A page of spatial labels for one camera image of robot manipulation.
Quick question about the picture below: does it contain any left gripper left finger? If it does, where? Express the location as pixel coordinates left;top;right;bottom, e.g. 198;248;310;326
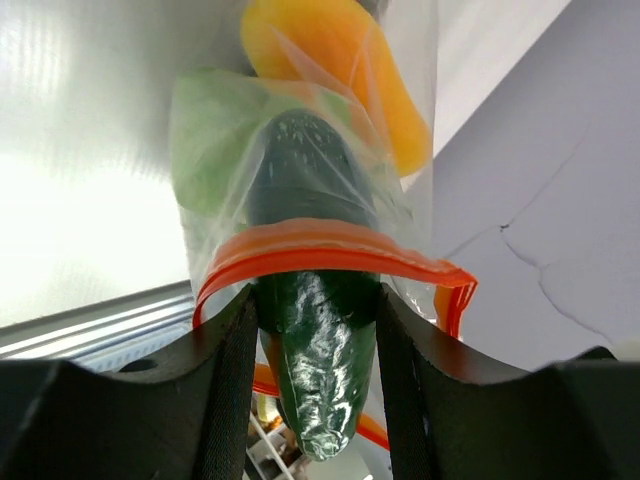
1;289;257;479

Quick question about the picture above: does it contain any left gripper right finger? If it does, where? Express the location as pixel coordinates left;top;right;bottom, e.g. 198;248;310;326
376;287;639;479

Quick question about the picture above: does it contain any clear zip top bag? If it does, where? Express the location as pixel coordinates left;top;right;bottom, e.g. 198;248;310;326
170;1;476;461

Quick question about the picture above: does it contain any green cucumber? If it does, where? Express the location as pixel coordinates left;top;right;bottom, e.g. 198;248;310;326
248;109;380;462

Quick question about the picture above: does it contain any green lettuce piece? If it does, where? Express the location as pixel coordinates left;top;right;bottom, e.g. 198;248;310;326
169;68;267;215

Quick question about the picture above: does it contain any yellow mango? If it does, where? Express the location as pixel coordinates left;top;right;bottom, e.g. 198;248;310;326
241;1;433;177

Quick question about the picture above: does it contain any aluminium mounting rail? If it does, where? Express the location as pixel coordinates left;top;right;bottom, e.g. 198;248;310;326
1;281;194;372

